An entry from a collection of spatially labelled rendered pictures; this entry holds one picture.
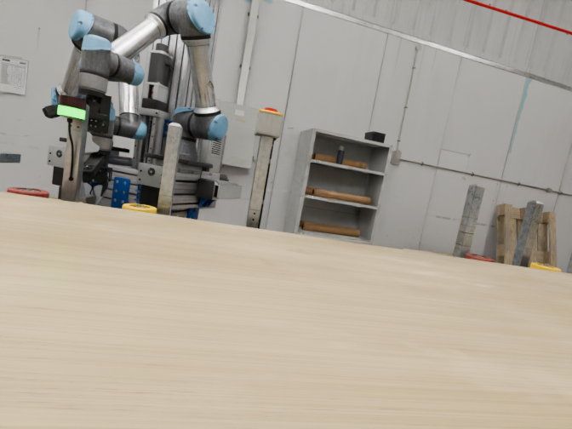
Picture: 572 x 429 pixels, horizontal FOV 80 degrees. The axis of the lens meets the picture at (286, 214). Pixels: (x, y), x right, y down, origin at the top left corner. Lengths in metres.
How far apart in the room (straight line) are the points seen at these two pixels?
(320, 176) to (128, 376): 3.72
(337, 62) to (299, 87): 0.52
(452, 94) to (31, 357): 4.72
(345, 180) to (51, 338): 3.83
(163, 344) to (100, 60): 1.00
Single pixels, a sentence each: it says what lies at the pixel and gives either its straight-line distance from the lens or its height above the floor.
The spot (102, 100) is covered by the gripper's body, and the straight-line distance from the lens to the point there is 1.21.
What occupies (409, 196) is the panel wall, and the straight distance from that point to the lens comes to 4.47.
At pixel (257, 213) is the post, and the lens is 1.03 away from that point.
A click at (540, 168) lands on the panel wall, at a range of 5.77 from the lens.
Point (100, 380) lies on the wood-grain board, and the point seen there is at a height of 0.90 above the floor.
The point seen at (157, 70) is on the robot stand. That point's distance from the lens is 1.90.
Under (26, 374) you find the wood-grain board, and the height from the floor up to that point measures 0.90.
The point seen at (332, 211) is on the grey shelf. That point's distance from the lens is 4.01.
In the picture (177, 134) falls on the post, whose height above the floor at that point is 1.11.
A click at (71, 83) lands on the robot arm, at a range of 1.85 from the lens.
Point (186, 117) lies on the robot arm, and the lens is 1.63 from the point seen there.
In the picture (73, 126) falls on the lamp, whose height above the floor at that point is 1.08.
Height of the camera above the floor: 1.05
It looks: 6 degrees down
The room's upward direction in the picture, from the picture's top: 10 degrees clockwise
